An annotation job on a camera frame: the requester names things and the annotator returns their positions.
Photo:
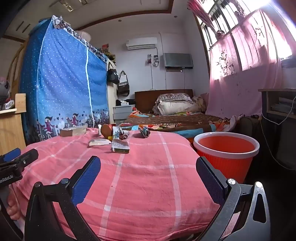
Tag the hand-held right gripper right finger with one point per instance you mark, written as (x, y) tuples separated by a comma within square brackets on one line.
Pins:
[(211, 180)]

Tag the plush toy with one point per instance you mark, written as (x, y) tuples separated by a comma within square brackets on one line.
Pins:
[(4, 85)]

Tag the white tube packet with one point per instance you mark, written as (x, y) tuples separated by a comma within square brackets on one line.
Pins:
[(116, 133)]

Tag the white paper slip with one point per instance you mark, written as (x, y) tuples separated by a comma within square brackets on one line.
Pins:
[(99, 142)]

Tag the orange plastic bucket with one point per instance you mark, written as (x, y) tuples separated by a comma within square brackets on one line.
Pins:
[(231, 162)]

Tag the black cloth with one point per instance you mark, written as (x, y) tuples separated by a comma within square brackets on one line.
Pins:
[(130, 101)]

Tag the blue dotted wardrobe cover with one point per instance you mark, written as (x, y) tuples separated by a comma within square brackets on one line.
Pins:
[(62, 81)]

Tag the grey wall television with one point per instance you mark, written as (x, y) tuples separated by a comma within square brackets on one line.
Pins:
[(178, 60)]

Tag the white green carton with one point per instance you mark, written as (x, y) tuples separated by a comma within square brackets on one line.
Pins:
[(120, 146)]

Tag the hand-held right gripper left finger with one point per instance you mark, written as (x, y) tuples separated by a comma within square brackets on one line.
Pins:
[(86, 180)]

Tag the pink window cloth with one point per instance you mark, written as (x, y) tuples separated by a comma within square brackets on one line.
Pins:
[(242, 81)]

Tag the black hanging bag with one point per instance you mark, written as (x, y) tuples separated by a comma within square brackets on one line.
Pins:
[(113, 75)]

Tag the white air conditioner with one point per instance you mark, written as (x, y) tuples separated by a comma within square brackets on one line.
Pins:
[(141, 42)]

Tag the brown hanging bag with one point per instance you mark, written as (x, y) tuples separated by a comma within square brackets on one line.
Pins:
[(123, 89)]

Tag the white nightstand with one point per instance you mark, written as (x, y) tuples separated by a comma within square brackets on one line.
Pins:
[(122, 114)]

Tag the beige bundled blanket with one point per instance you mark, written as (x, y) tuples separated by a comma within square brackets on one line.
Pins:
[(199, 103)]

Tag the barred window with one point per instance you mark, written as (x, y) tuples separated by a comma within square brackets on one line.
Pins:
[(219, 16)]

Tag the beige pillow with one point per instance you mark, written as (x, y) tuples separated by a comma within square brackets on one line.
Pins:
[(173, 108)]

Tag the blue snack wrapper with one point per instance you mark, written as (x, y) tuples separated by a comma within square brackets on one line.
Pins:
[(143, 132)]

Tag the ceiling lamp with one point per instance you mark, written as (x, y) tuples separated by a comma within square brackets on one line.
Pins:
[(68, 4)]

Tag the brown fruit peel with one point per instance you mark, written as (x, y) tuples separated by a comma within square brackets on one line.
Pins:
[(105, 131)]

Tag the bed with colourful blanket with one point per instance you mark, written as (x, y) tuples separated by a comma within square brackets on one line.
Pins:
[(175, 121)]

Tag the person's left hand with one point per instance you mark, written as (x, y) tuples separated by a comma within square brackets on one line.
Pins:
[(13, 208)]

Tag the pink gathered curtain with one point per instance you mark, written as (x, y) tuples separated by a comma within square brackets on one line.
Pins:
[(198, 14)]

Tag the wooden desk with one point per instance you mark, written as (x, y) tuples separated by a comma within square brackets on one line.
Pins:
[(263, 102)]

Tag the wooden bed headboard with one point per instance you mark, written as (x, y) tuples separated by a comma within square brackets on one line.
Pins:
[(145, 99)]

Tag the dark upholstered seat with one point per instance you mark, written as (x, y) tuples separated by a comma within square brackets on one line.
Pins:
[(249, 127)]

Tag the pink checked cloth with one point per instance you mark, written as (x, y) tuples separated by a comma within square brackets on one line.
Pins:
[(138, 185)]

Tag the white basket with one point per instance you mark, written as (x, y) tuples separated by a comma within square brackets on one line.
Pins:
[(9, 104)]

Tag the floral pillow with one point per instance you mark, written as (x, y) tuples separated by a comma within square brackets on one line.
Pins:
[(173, 97)]

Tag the tissue box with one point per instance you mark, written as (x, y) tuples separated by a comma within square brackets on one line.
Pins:
[(124, 103)]

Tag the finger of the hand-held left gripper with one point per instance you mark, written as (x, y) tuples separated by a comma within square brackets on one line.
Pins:
[(11, 154), (26, 157)]

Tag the beige cabinet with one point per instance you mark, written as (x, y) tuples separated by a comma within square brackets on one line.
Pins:
[(112, 102)]

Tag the white round basin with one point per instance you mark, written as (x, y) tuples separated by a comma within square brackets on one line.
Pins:
[(82, 36)]

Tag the thick old book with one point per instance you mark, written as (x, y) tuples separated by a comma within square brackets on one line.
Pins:
[(72, 132)]

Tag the wooden shelf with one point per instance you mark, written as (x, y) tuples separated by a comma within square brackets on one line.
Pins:
[(11, 129)]

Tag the stack of papers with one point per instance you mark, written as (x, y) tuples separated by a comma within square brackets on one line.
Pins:
[(284, 106)]

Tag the wall socket with chargers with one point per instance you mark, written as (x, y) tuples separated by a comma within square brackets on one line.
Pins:
[(153, 59)]

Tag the white pink garment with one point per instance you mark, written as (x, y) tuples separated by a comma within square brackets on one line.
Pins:
[(233, 121)]

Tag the clutter on cabinet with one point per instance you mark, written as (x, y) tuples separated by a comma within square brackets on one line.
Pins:
[(107, 52)]

